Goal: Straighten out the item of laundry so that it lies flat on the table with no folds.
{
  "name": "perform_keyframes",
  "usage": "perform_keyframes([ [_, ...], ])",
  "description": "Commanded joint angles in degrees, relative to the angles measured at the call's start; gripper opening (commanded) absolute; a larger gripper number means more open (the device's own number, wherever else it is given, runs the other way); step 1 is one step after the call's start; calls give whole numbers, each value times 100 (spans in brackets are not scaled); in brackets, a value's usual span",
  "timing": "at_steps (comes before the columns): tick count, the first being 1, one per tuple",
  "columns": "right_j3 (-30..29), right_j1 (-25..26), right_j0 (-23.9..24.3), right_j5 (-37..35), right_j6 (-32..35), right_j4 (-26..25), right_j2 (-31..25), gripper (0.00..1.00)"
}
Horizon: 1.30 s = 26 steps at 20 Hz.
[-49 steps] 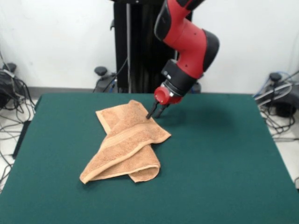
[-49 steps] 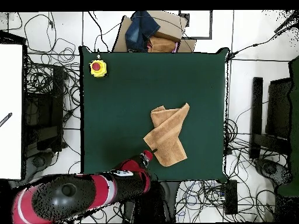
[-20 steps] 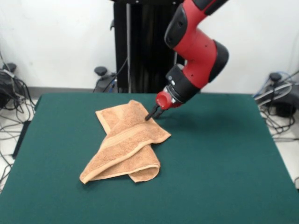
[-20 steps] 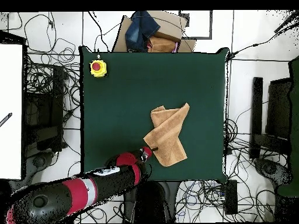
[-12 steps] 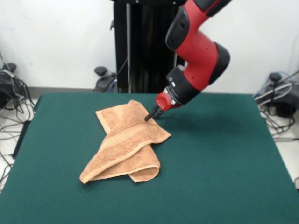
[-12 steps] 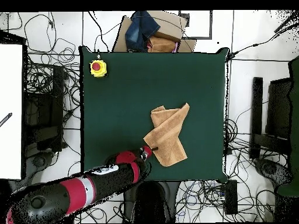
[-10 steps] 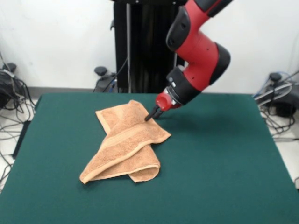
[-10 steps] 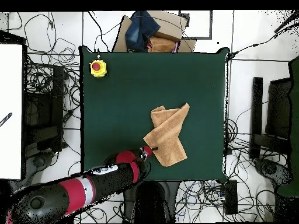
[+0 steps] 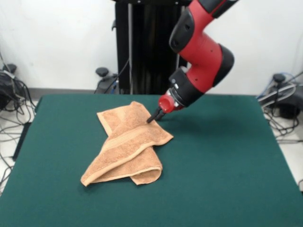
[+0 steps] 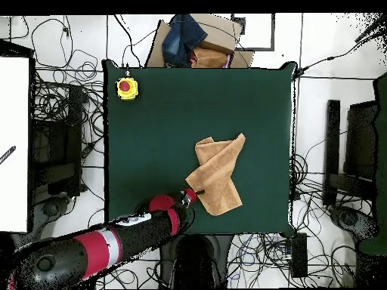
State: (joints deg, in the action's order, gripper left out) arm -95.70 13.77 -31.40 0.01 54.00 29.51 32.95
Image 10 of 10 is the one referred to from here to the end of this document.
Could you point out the tan terry towel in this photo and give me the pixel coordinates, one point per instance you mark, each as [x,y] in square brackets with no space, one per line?
[217,175]

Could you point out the black flat bar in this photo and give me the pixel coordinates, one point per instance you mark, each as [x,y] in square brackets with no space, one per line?
[332,151]

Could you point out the white flat panel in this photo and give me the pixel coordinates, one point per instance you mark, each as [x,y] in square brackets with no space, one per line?
[13,136]

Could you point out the dark green table cloth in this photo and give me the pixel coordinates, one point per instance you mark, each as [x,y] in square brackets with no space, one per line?
[151,136]

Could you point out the black power box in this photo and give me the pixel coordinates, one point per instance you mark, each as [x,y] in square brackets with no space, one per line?
[299,256]

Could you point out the yellow emergency stop button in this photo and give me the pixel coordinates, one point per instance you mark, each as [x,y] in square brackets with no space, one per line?
[127,90]

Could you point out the orange folded cloth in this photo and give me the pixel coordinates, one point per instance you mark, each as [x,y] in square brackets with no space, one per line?
[208,59]

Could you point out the black equipment rack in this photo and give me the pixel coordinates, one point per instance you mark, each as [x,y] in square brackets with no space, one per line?
[74,120]
[359,136]

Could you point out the black stand base foot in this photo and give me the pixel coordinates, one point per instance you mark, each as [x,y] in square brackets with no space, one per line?
[51,208]
[347,219]

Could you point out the blue denim jeans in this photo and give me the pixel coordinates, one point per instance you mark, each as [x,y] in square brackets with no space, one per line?
[181,39]

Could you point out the brown cardboard box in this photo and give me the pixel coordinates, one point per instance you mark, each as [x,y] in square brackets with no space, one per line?
[217,30]

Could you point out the striped black rod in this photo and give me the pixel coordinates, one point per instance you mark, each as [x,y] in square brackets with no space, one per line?
[9,152]

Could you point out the black tripod rod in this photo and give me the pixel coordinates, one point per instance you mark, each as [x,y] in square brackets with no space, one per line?
[370,28]

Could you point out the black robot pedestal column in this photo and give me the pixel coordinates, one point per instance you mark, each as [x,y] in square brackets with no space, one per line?
[196,259]

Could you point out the black rectangular frame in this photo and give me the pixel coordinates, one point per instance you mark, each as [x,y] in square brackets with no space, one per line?
[257,49]

